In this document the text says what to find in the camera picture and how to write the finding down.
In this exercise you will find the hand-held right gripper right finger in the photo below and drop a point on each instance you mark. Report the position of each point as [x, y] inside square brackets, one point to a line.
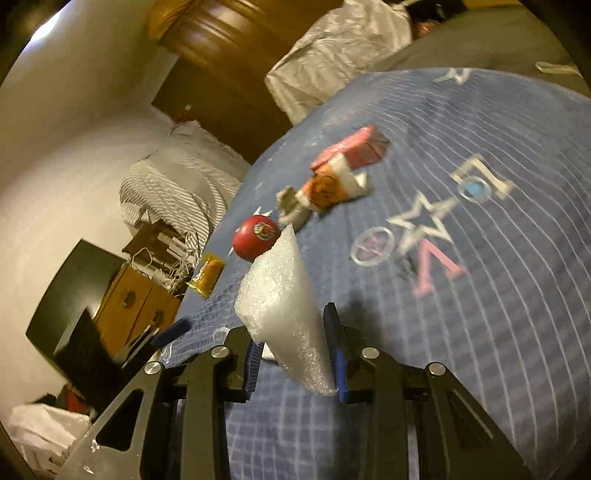
[340, 374]

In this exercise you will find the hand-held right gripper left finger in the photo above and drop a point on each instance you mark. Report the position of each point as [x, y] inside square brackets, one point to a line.
[253, 369]

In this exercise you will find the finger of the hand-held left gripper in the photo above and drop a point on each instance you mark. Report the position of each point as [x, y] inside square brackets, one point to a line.
[171, 330]

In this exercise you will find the white foam sheet piece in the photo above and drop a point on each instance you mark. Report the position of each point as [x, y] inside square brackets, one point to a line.
[281, 314]

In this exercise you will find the white plastic bag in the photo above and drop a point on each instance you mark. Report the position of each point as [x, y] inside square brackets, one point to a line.
[41, 429]

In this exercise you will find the wooden dresser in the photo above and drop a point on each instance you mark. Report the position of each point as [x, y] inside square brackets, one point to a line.
[134, 295]

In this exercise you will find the yellow snack packet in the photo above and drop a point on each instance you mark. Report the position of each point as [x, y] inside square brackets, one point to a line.
[207, 274]

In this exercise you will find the black screen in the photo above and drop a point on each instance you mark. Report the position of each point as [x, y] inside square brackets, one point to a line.
[74, 277]

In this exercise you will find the red ball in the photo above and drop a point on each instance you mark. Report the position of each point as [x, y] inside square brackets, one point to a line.
[251, 237]

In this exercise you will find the grey striped blanket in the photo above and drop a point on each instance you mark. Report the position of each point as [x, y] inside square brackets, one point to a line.
[184, 184]

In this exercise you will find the orange paper wrapper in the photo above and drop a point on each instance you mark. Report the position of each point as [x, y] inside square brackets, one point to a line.
[323, 191]

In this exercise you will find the flat red carton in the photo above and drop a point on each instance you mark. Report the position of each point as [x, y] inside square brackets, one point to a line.
[360, 147]

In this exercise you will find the dark wooden wardrobe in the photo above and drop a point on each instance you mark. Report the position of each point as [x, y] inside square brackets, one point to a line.
[217, 69]

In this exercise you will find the white satin cloth cover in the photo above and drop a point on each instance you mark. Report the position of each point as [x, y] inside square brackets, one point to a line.
[341, 46]

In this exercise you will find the black clothing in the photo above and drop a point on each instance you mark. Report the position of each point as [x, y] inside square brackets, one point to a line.
[427, 9]

